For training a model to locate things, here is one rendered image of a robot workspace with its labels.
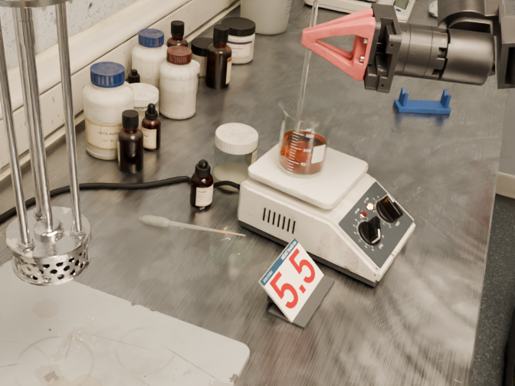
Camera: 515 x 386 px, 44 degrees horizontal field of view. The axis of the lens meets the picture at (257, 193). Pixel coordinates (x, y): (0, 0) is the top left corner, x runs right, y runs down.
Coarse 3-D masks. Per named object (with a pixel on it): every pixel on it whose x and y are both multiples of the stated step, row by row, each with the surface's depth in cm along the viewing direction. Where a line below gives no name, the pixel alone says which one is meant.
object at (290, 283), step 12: (300, 252) 76; (288, 264) 74; (300, 264) 75; (312, 264) 76; (276, 276) 72; (288, 276) 73; (300, 276) 74; (312, 276) 75; (276, 288) 71; (288, 288) 72; (300, 288) 73; (288, 300) 71; (288, 312) 70
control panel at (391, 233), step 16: (368, 192) 82; (384, 192) 83; (352, 208) 78; (368, 208) 80; (400, 208) 83; (352, 224) 77; (384, 224) 80; (400, 224) 81; (384, 240) 78; (368, 256) 75; (384, 256) 77
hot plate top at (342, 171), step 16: (272, 160) 81; (336, 160) 83; (352, 160) 83; (256, 176) 78; (272, 176) 78; (288, 176) 78; (320, 176) 79; (336, 176) 80; (352, 176) 80; (288, 192) 77; (304, 192) 76; (320, 192) 76; (336, 192) 77
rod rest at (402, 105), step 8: (400, 96) 116; (448, 96) 115; (400, 104) 116; (408, 104) 116; (416, 104) 116; (424, 104) 117; (432, 104) 117; (440, 104) 117; (448, 104) 116; (400, 112) 115; (408, 112) 115; (416, 112) 115; (424, 112) 116; (432, 112) 116; (440, 112) 116; (448, 112) 116
